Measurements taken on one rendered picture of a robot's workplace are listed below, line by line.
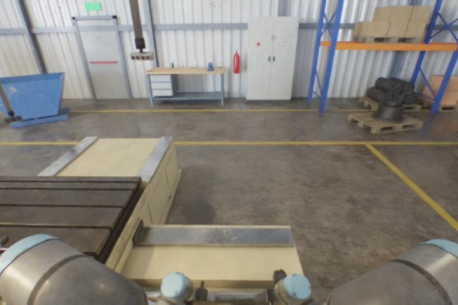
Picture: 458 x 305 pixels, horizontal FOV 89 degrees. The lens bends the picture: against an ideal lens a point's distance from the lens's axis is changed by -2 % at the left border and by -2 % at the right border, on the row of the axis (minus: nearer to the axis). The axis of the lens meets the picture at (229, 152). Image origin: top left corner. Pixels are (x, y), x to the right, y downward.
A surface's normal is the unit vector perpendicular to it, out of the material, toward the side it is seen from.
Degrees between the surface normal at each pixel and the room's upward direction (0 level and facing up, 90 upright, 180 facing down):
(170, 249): 0
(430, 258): 15
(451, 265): 8
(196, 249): 0
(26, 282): 35
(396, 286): 28
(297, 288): 20
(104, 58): 90
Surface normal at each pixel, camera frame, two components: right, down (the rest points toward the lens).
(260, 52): -0.01, 0.47
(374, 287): -0.61, -0.73
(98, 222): 0.00, -0.88
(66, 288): 0.23, -0.64
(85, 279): 0.49, -0.77
